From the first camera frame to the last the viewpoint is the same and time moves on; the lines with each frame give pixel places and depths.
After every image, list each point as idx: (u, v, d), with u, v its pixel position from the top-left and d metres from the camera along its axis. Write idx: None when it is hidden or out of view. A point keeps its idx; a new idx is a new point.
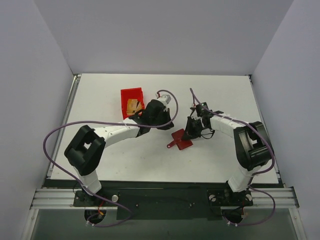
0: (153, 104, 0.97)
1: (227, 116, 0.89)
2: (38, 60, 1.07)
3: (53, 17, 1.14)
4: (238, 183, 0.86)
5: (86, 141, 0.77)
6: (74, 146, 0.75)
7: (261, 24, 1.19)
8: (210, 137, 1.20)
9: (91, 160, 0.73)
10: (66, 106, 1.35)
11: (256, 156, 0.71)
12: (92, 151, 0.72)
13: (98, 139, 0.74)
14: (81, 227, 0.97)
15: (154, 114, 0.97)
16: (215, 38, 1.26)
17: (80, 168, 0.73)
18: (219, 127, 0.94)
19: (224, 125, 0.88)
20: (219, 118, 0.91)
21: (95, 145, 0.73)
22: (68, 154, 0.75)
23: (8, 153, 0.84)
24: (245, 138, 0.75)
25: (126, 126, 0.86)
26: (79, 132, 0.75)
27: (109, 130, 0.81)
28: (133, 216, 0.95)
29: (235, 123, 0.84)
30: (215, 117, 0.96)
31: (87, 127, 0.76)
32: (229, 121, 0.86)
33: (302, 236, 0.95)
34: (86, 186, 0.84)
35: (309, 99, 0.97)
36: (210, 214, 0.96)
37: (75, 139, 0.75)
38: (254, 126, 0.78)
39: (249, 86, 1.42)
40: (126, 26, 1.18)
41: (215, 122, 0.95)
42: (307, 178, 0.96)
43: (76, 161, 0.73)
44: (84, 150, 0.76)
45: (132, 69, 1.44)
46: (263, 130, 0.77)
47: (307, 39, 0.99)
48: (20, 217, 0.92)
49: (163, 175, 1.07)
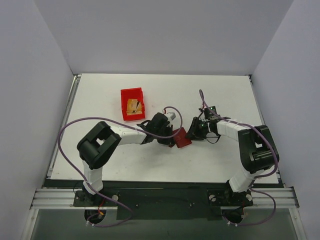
0: (158, 116, 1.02)
1: (233, 121, 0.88)
2: (38, 59, 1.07)
3: (53, 16, 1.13)
4: (240, 184, 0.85)
5: (101, 137, 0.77)
6: (88, 139, 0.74)
7: (261, 24, 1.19)
8: (215, 142, 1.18)
9: (104, 154, 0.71)
10: (66, 106, 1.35)
11: (261, 160, 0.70)
12: (108, 144, 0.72)
13: (114, 135, 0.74)
14: (81, 227, 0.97)
15: (159, 125, 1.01)
16: (215, 38, 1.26)
17: (92, 161, 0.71)
18: (225, 132, 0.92)
19: (229, 129, 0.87)
20: (225, 123, 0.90)
21: (111, 139, 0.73)
22: (80, 147, 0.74)
23: (7, 153, 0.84)
24: (250, 141, 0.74)
25: (136, 131, 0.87)
26: (96, 126, 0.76)
27: (123, 130, 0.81)
28: (134, 216, 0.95)
29: (240, 126, 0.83)
30: (221, 121, 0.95)
31: (104, 123, 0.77)
32: (234, 125, 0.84)
33: (302, 236, 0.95)
34: (89, 182, 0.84)
35: (309, 98, 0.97)
36: (209, 214, 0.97)
37: (91, 132, 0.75)
38: (258, 129, 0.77)
39: (249, 86, 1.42)
40: (126, 26, 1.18)
41: (221, 127, 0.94)
42: (308, 178, 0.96)
43: (88, 153, 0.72)
44: (98, 145, 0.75)
45: (132, 70, 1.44)
46: (267, 134, 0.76)
47: (307, 39, 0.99)
48: (20, 217, 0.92)
49: (163, 175, 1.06)
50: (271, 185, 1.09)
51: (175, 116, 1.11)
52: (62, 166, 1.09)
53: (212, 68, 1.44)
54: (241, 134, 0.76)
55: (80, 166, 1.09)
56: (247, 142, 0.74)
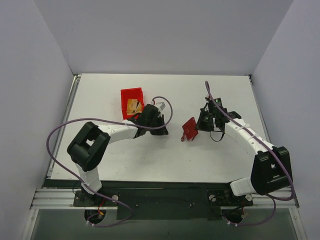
0: (149, 107, 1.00)
1: (246, 128, 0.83)
2: (38, 59, 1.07)
3: (53, 16, 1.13)
4: (242, 191, 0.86)
5: (91, 137, 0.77)
6: (77, 142, 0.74)
7: (261, 24, 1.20)
8: (218, 141, 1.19)
9: (96, 155, 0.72)
10: (66, 106, 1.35)
11: (275, 184, 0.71)
12: (98, 145, 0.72)
13: (103, 134, 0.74)
14: (81, 227, 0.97)
15: (150, 117, 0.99)
16: (215, 38, 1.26)
17: (84, 163, 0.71)
18: (235, 138, 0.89)
19: (242, 138, 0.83)
20: (237, 128, 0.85)
21: (101, 139, 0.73)
22: (70, 151, 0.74)
23: (8, 153, 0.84)
24: (267, 166, 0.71)
25: (126, 126, 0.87)
26: (84, 127, 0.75)
27: (112, 127, 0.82)
28: (133, 216, 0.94)
29: (256, 141, 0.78)
30: (230, 123, 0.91)
31: (91, 123, 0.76)
32: (249, 138, 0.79)
33: (302, 236, 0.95)
34: (87, 184, 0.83)
35: (309, 98, 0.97)
36: (210, 214, 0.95)
37: (80, 134, 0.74)
38: (277, 152, 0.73)
39: (249, 86, 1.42)
40: (126, 26, 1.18)
41: (230, 129, 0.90)
42: (307, 178, 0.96)
43: (79, 156, 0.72)
44: (88, 146, 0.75)
45: (132, 70, 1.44)
46: (286, 158, 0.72)
47: (307, 39, 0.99)
48: (21, 217, 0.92)
49: (163, 175, 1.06)
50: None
51: (164, 105, 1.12)
52: (62, 166, 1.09)
53: (212, 68, 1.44)
54: (260, 158, 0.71)
55: None
56: (265, 167, 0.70)
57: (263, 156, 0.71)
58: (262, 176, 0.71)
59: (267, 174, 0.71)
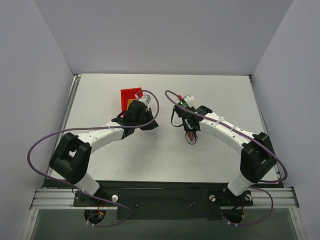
0: (134, 104, 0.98)
1: (222, 122, 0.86)
2: (39, 59, 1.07)
3: (53, 16, 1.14)
4: (241, 188, 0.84)
5: (71, 148, 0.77)
6: (58, 155, 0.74)
7: (261, 24, 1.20)
8: (195, 142, 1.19)
9: (79, 167, 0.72)
10: (66, 106, 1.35)
11: (265, 169, 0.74)
12: (79, 157, 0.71)
13: (84, 144, 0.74)
14: (81, 227, 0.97)
15: (136, 114, 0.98)
16: (216, 38, 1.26)
17: (68, 177, 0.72)
18: (214, 135, 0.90)
19: (221, 132, 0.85)
20: (213, 124, 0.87)
21: (81, 151, 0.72)
22: (52, 165, 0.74)
23: (8, 152, 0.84)
24: (254, 155, 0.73)
25: (109, 129, 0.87)
26: (62, 139, 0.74)
27: (93, 135, 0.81)
28: (133, 216, 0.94)
29: (236, 134, 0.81)
30: (203, 120, 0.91)
31: (70, 134, 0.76)
32: (229, 132, 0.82)
33: (302, 236, 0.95)
34: (82, 190, 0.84)
35: (309, 98, 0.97)
36: (210, 214, 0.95)
37: (59, 148, 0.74)
38: (259, 139, 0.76)
39: (249, 86, 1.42)
40: (126, 25, 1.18)
41: (206, 126, 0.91)
42: (307, 178, 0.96)
43: (63, 169, 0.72)
44: (70, 158, 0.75)
45: (132, 70, 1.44)
46: (267, 142, 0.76)
47: (306, 39, 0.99)
48: (21, 217, 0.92)
49: (163, 176, 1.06)
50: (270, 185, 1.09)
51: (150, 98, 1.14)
52: None
53: (212, 68, 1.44)
54: (247, 151, 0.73)
55: None
56: (253, 157, 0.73)
57: (248, 148, 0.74)
58: (252, 166, 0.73)
59: (256, 163, 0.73)
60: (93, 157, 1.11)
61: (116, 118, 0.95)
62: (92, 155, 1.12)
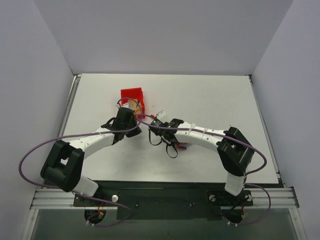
0: (121, 109, 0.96)
1: (195, 128, 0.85)
2: (39, 59, 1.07)
3: (53, 16, 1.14)
4: (236, 186, 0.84)
5: (63, 155, 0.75)
6: (50, 164, 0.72)
7: (261, 24, 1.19)
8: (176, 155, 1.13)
9: (72, 173, 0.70)
10: (66, 106, 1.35)
11: (246, 162, 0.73)
12: (72, 163, 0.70)
13: (76, 150, 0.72)
14: (81, 227, 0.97)
15: (125, 119, 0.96)
16: (216, 38, 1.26)
17: (62, 184, 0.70)
18: (189, 142, 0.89)
19: (196, 139, 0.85)
20: (187, 132, 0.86)
21: (74, 157, 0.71)
22: (45, 175, 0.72)
23: (8, 153, 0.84)
24: (231, 151, 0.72)
25: (100, 135, 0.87)
26: (53, 147, 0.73)
27: (85, 140, 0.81)
28: (133, 216, 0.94)
29: (209, 135, 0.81)
30: (178, 131, 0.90)
31: (61, 141, 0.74)
32: (202, 135, 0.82)
33: (302, 236, 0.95)
34: (81, 193, 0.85)
35: (309, 98, 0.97)
36: (210, 214, 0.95)
37: (51, 156, 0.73)
38: (232, 134, 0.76)
39: (249, 86, 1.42)
40: (126, 26, 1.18)
41: (181, 137, 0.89)
42: (307, 178, 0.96)
43: (55, 178, 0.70)
44: (62, 165, 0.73)
45: (132, 70, 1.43)
46: (239, 134, 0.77)
47: (306, 39, 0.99)
48: (21, 217, 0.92)
49: (163, 176, 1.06)
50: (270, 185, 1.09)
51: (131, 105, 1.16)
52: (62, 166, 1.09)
53: (212, 68, 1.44)
54: (222, 149, 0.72)
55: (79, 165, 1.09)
56: (230, 153, 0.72)
57: (223, 145, 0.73)
58: (231, 162, 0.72)
59: (234, 158, 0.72)
60: (92, 157, 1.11)
61: (105, 124, 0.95)
62: (92, 156, 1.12)
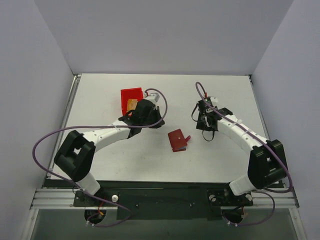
0: (143, 103, 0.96)
1: (239, 124, 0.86)
2: (38, 59, 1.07)
3: (53, 16, 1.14)
4: (242, 189, 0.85)
5: (76, 145, 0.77)
6: (63, 152, 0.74)
7: (262, 23, 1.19)
8: (210, 139, 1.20)
9: (83, 164, 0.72)
10: (66, 106, 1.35)
11: (271, 178, 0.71)
12: (83, 155, 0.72)
13: (89, 143, 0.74)
14: (81, 227, 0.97)
15: (144, 113, 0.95)
16: (216, 38, 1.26)
17: (71, 174, 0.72)
18: (228, 134, 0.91)
19: (236, 133, 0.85)
20: (230, 125, 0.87)
21: (85, 149, 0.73)
22: (57, 162, 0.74)
23: (8, 153, 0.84)
24: (264, 160, 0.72)
25: (115, 129, 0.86)
26: (67, 136, 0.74)
27: (99, 134, 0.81)
28: (134, 216, 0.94)
29: (250, 136, 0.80)
30: (223, 120, 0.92)
31: (75, 132, 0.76)
32: (243, 133, 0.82)
33: (302, 236, 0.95)
34: (83, 189, 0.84)
35: (309, 98, 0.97)
36: (210, 214, 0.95)
37: (64, 145, 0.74)
38: (271, 145, 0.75)
39: (249, 86, 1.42)
40: (126, 26, 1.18)
41: (223, 126, 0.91)
42: (307, 178, 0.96)
43: (66, 167, 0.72)
44: (74, 155, 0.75)
45: (132, 69, 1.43)
46: (280, 151, 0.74)
47: (307, 39, 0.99)
48: (21, 217, 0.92)
49: (163, 176, 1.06)
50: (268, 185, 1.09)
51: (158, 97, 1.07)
52: None
53: (212, 68, 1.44)
54: (256, 154, 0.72)
55: None
56: (261, 161, 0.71)
57: (258, 151, 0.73)
58: (259, 170, 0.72)
59: (263, 168, 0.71)
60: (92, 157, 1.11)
61: (123, 117, 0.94)
62: None
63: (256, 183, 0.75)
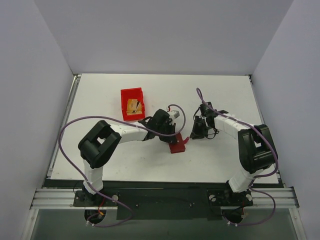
0: (160, 112, 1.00)
1: (232, 117, 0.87)
2: (38, 59, 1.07)
3: (53, 17, 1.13)
4: (239, 184, 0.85)
5: (103, 135, 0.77)
6: (89, 138, 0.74)
7: (261, 24, 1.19)
8: (213, 137, 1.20)
9: (106, 153, 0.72)
10: (67, 106, 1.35)
11: (260, 160, 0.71)
12: (108, 144, 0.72)
13: (115, 133, 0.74)
14: (81, 227, 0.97)
15: (160, 122, 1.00)
16: (216, 38, 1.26)
17: (92, 160, 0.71)
18: (223, 128, 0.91)
19: (228, 126, 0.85)
20: (223, 119, 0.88)
21: (111, 138, 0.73)
22: (81, 146, 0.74)
23: (8, 153, 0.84)
24: (250, 141, 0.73)
25: (136, 128, 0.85)
26: (96, 124, 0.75)
27: (123, 128, 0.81)
28: (134, 216, 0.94)
29: (240, 124, 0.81)
30: (219, 117, 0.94)
31: (104, 122, 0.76)
32: (233, 123, 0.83)
33: (302, 236, 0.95)
34: (91, 182, 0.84)
35: (309, 98, 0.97)
36: (210, 214, 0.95)
37: (92, 131, 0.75)
38: (258, 129, 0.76)
39: (249, 86, 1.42)
40: (126, 26, 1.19)
41: (219, 122, 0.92)
42: (307, 178, 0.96)
43: (90, 153, 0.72)
44: (99, 144, 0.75)
45: (132, 69, 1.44)
46: (267, 134, 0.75)
47: (306, 39, 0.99)
48: (21, 217, 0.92)
49: (163, 175, 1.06)
50: (266, 185, 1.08)
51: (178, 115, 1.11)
52: (62, 166, 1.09)
53: (212, 68, 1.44)
54: (242, 135, 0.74)
55: (79, 166, 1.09)
56: (248, 143, 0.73)
57: (245, 132, 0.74)
58: (247, 153, 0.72)
59: (251, 149, 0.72)
60: None
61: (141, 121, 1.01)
62: None
63: (246, 167, 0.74)
